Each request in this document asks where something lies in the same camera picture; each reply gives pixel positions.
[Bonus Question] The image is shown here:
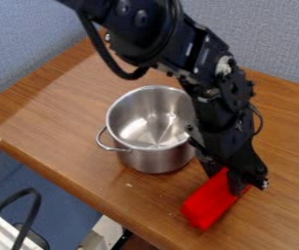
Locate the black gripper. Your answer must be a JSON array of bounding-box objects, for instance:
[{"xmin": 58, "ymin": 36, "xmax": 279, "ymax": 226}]
[{"xmin": 185, "ymin": 106, "xmax": 269, "ymax": 197}]

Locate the red block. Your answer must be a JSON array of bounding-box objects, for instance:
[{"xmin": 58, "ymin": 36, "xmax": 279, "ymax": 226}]
[{"xmin": 180, "ymin": 167, "xmax": 240, "ymax": 230}]

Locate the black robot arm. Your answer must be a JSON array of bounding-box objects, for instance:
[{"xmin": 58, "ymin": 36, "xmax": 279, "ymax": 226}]
[{"xmin": 54, "ymin": 0, "xmax": 269, "ymax": 195}]

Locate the stainless steel pot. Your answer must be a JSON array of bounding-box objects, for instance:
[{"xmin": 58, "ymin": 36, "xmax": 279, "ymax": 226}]
[{"xmin": 94, "ymin": 85, "xmax": 195, "ymax": 174}]

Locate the white device below table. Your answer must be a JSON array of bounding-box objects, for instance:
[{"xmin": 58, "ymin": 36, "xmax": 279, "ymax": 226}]
[{"xmin": 0, "ymin": 212, "xmax": 50, "ymax": 250}]

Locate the white table leg bracket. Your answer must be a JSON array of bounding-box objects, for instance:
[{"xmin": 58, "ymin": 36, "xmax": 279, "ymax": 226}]
[{"xmin": 77, "ymin": 216, "xmax": 132, "ymax": 250}]

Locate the black cable loop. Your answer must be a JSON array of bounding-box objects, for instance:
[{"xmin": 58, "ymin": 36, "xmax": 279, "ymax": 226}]
[{"xmin": 0, "ymin": 187, "xmax": 42, "ymax": 250}]

